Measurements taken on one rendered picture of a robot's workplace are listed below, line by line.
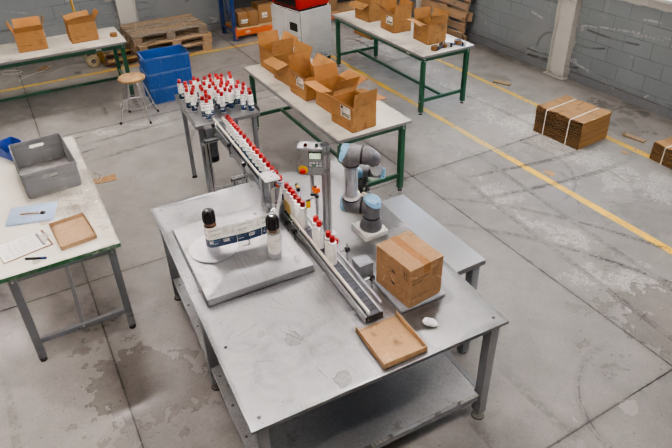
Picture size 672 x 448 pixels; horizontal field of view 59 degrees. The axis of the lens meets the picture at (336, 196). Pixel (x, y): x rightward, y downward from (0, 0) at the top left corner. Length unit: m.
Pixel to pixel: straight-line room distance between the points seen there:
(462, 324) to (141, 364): 2.28
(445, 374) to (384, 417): 0.51
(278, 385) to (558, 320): 2.44
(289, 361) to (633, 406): 2.28
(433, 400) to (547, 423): 0.75
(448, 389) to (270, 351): 1.21
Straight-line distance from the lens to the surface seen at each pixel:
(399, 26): 8.13
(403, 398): 3.80
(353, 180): 3.71
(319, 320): 3.36
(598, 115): 7.32
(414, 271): 3.25
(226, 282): 3.60
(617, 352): 4.70
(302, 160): 3.69
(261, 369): 3.15
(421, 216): 4.17
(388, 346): 3.22
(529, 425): 4.09
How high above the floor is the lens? 3.17
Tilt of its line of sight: 32 degrees down
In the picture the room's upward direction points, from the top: 1 degrees counter-clockwise
